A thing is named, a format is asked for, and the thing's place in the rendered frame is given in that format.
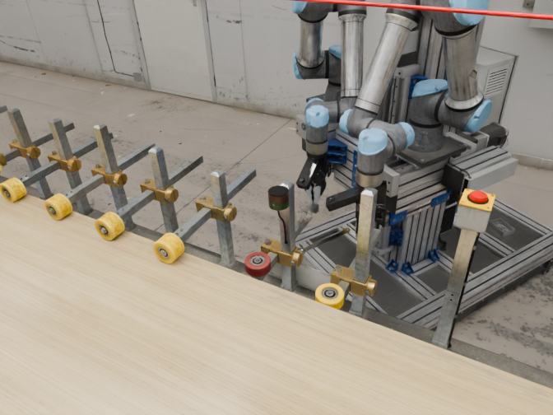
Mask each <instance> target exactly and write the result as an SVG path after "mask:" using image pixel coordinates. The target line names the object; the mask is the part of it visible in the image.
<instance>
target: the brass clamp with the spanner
mask: <svg viewBox="0 0 553 415"><path fill-rule="evenodd" d="M268 239H270V238H268ZM270 241H271V244H270V245H266V244H265V241H264V242H263V244H262V245H261V252H263V253H265V254H268V253H269V252H273V253H275V254H278V261H277V262H278V263H280V264H283V265H285V266H288V267H291V268H292V267H293V266H294V265H295V266H297V267H299V266H300V265H301V264H302V262H303V259H304V253H303V252H301V251H299V248H298V247H295V249H294V250H293V251H292V253H291V254H288V253H285V252H282V251H281V242H280V241H278V240H273V239H270Z"/></svg>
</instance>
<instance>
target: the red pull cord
mask: <svg viewBox="0 0 553 415"><path fill-rule="evenodd" d="M290 1H301V2H322V3H333V4H344V5H355V6H367V7H387V8H398V9H410V10H421V11H432V12H453V13H464V14H475V15H486V16H507V17H518V18H529V19H541V20H552V21H553V15H543V14H531V13H520V12H497V11H486V10H474V9H462V8H451V7H428V6H417V5H405V4H393V3H381V2H358V1H347V0H290Z"/></svg>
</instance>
